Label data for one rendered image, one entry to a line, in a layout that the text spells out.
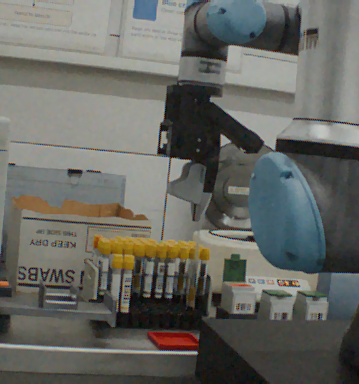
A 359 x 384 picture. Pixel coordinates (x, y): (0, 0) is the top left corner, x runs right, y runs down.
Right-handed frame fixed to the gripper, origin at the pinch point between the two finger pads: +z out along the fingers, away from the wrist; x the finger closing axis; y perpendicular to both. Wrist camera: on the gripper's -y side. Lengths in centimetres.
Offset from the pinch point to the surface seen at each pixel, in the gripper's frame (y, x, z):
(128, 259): 12.0, 4.1, 7.4
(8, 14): 31, -51, -36
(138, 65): 1, -47, -27
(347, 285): -27.6, 2.4, 10.4
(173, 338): 5.7, 10.3, 17.9
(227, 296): -4.3, 4.8, 12.3
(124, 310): 11.9, 4.0, 15.3
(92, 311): 18.3, 11.0, 14.1
